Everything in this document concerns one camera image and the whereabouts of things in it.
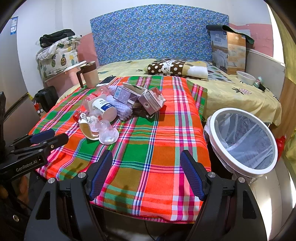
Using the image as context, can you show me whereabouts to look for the clear plastic cup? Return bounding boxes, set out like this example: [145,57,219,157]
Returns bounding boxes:
[98,120,119,145]
[89,110,102,133]

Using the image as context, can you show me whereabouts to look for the patterned paper cup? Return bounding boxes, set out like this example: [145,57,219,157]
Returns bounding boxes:
[78,113,99,141]

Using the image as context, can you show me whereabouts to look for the white blue yogurt cup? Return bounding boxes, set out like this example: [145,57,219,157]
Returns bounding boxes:
[88,94,117,122]

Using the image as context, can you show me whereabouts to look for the pink crushed carton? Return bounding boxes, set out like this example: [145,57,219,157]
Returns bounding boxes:
[138,87,166,115]

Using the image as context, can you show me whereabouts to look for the white round trash bin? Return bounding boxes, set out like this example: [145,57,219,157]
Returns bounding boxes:
[204,108,278,184]

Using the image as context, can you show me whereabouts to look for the silver refrigerator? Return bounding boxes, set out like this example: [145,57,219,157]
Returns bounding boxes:
[1,17,40,146]

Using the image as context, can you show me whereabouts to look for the black bag on floor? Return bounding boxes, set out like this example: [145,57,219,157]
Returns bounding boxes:
[35,86,59,113]

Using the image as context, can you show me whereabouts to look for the plaid colourful blanket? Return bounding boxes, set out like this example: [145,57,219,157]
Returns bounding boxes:
[31,76,211,223]

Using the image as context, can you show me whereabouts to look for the pink storage box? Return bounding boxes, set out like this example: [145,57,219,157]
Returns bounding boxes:
[44,60,86,97]

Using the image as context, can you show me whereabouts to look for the clear red-label plastic bottle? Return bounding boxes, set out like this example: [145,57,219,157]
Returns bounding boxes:
[73,85,111,122]

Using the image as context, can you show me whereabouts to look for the beige brown lidded mug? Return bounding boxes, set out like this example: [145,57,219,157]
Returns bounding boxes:
[76,61,99,88]

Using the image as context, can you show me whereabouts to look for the pineapple print folded quilt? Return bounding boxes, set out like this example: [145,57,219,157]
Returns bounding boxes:
[36,35,82,82]

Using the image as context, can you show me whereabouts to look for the purple milk carton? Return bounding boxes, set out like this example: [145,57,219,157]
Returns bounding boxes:
[113,83,147,108]

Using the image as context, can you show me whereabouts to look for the white smartphone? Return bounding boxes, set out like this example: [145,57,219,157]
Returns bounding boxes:
[96,75,116,87]

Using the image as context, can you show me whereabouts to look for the yellow pineapple bed sheet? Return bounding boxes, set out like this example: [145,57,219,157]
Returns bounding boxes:
[56,58,283,127]

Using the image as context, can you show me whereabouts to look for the red object on floor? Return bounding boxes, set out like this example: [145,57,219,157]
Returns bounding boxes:
[275,135,286,160]

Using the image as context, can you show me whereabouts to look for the black clothing bundle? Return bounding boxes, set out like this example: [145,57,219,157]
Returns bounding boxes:
[39,29,75,48]

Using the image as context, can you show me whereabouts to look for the brown polka dot pillow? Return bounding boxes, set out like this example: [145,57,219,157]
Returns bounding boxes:
[144,59,208,81]

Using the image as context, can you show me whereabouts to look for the white bowl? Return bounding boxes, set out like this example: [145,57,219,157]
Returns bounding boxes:
[236,71,256,85]

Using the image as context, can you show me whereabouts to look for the small green bottle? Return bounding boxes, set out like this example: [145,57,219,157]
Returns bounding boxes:
[253,76,263,88]

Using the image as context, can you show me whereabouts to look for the white bed side panel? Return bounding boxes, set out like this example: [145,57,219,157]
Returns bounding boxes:
[245,49,285,98]

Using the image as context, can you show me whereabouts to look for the blue patterned headboard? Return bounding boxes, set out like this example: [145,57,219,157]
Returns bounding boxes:
[90,4,229,65]

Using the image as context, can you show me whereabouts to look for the yellow-green curtain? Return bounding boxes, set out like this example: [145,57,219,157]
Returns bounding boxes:
[268,1,295,173]

